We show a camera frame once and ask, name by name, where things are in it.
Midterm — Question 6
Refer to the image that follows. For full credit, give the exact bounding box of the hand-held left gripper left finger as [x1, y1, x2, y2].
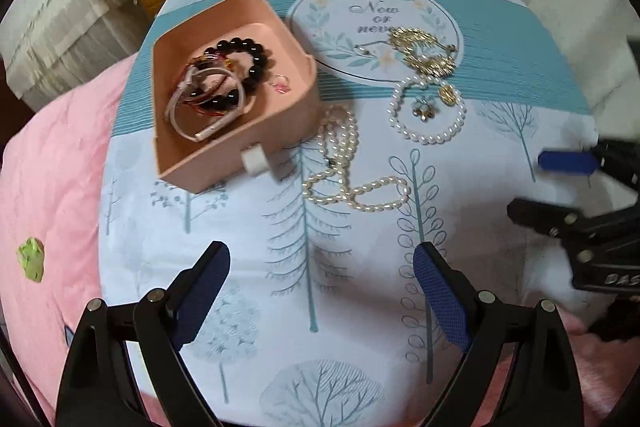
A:
[56, 241, 231, 427]

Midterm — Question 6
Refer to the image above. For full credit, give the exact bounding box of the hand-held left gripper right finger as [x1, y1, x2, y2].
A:
[413, 242, 586, 427]

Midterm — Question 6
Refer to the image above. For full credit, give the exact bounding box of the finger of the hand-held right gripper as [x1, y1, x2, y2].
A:
[507, 199, 640, 244]
[538, 139, 640, 192]

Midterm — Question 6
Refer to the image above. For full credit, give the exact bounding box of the long pearl necklace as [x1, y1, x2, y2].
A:
[301, 104, 412, 210]

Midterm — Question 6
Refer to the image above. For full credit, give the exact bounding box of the round pearl bracelet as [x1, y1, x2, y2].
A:
[388, 74, 467, 146]

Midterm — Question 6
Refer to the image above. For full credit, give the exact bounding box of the white watch band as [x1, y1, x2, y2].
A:
[164, 65, 246, 142]

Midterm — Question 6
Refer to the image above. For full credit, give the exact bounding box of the gold necklace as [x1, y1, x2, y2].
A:
[354, 26, 462, 108]

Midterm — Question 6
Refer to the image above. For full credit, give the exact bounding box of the red string bracelet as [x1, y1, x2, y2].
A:
[177, 52, 237, 116]

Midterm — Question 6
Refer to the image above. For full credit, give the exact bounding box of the pink plastic drawer tray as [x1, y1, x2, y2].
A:
[151, 0, 321, 194]

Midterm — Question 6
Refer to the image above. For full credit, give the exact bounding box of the black bead bracelet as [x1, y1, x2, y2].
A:
[182, 36, 272, 108]

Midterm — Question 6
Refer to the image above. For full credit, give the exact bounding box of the tree print tablecloth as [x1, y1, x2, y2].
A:
[98, 0, 601, 423]

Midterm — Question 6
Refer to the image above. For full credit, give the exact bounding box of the pink fleece garment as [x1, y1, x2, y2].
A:
[555, 304, 640, 427]

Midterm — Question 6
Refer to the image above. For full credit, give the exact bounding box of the green crumpled wrapper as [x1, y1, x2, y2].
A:
[16, 236, 46, 283]

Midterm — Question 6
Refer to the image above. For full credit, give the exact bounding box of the pink quilt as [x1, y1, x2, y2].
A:
[0, 56, 168, 427]

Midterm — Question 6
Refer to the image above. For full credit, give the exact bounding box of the white lace furniture cover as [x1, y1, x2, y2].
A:
[0, 0, 162, 108]

